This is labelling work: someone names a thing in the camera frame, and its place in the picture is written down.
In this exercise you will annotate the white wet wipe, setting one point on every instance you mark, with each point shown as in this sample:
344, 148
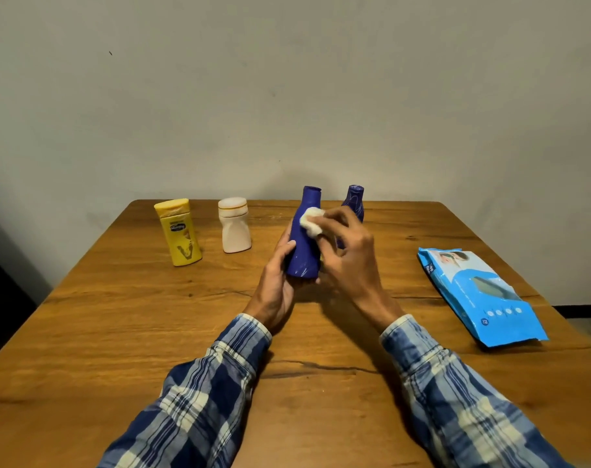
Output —
311, 224

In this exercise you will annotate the person's right forearm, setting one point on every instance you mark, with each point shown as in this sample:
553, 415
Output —
451, 404

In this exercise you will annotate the blue wet wipes pack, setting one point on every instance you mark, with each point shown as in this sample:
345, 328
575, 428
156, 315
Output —
485, 307

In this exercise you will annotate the person's left hand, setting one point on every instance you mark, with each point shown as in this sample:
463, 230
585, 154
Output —
276, 292

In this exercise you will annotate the wooden table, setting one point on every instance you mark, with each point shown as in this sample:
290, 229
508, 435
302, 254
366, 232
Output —
105, 346

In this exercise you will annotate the person's left forearm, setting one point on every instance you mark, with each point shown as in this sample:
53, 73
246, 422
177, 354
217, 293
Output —
193, 399

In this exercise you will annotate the yellow bottle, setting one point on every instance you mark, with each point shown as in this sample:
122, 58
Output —
181, 238

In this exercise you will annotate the white bottle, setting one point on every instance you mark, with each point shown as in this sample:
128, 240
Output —
235, 233

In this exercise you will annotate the person's right hand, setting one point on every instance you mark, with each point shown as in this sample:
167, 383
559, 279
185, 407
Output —
356, 268

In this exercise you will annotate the dark blue bottle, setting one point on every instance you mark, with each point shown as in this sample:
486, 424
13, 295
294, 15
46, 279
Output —
302, 258
355, 199

